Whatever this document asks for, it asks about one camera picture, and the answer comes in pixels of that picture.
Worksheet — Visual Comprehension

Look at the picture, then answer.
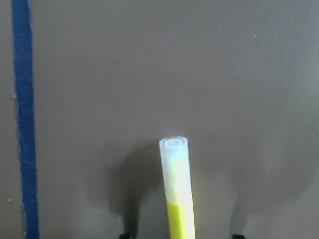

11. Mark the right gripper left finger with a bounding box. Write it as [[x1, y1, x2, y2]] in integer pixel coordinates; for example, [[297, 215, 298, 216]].
[[119, 234, 131, 239]]

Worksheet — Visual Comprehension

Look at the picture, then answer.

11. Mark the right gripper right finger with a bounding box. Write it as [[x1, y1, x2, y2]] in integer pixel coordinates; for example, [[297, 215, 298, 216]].
[[232, 234, 246, 239]]

